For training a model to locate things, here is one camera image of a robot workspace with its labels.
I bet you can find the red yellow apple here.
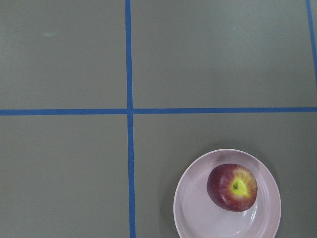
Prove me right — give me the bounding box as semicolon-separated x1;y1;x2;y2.
207;164;258;212

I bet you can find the pink plate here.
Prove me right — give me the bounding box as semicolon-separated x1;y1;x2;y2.
173;149;282;238

